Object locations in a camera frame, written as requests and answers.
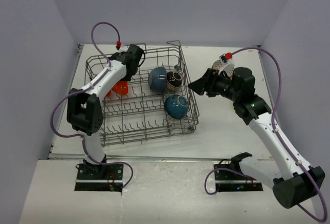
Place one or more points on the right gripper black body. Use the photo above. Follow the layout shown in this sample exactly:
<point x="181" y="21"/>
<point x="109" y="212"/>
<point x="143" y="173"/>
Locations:
<point x="220" y="85"/>

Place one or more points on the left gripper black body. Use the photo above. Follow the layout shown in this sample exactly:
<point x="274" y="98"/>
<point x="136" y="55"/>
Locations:
<point x="127" y="78"/>

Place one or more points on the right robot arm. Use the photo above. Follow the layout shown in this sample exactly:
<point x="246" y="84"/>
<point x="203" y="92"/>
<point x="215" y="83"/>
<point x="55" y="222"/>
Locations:
<point x="296" y="179"/>

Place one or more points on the orange bowl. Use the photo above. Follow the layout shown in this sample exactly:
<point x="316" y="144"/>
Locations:
<point x="109" y="93"/>
<point x="121" y="88"/>

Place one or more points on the glossy teal blue bowl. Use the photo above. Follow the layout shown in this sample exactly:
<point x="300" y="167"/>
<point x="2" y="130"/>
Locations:
<point x="176" y="106"/>

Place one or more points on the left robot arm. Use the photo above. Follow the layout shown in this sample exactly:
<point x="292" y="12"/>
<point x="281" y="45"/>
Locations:
<point x="84" y="111"/>

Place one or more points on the black patterned bowl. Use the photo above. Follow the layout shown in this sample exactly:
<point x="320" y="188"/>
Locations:
<point x="174" y="81"/>

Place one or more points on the grey wire dish rack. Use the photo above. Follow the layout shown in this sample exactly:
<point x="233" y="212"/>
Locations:
<point x="140" y="115"/>

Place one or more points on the matte blue bowl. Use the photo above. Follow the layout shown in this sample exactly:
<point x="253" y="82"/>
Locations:
<point x="157" y="80"/>

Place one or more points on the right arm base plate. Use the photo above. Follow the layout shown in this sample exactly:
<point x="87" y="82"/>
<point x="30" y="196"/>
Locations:
<point x="230" y="182"/>

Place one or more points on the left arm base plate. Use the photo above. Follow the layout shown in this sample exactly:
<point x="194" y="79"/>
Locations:
<point x="99" y="178"/>

